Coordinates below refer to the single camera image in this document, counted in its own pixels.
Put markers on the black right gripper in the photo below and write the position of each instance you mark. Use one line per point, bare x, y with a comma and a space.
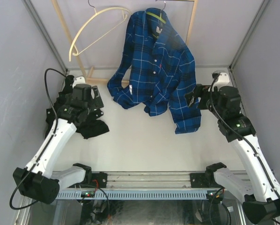
192, 97

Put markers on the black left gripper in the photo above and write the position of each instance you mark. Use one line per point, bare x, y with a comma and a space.
97, 102

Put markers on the black shirt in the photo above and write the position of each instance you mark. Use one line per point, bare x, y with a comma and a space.
86, 121

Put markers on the wooden clothes rack frame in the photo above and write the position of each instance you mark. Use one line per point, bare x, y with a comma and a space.
83, 70

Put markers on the blue plaid shirt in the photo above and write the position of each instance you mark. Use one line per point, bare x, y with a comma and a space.
156, 72

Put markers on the green plastic hanger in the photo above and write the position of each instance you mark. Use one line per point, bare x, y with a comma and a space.
161, 21

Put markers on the beige wooden hanger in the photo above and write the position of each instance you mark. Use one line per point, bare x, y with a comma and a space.
101, 23

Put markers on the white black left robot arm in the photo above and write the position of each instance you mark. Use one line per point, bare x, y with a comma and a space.
37, 180

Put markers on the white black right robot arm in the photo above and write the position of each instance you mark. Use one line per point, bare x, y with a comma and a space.
261, 198

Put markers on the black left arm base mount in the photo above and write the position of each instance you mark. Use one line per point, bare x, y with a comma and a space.
99, 179

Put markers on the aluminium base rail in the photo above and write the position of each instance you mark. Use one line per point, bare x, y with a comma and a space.
148, 180

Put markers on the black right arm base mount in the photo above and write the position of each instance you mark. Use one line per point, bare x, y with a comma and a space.
198, 180

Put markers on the grey slotted cable duct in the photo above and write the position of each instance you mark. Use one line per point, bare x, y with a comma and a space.
133, 195

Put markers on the metal clothes rail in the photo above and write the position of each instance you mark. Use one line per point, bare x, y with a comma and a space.
177, 0

